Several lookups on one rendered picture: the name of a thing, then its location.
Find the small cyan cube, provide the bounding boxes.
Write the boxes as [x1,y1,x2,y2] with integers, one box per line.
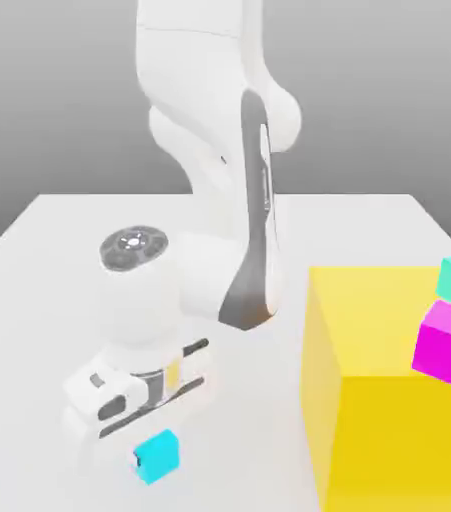
[131,428,181,487]

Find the small magenta cube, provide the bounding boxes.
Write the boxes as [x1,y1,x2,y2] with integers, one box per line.
[411,299,451,391]

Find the large yellow box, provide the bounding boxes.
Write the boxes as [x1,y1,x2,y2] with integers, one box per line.
[300,265,451,512]

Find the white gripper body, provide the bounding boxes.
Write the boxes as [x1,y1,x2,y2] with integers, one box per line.
[85,373,215,461]

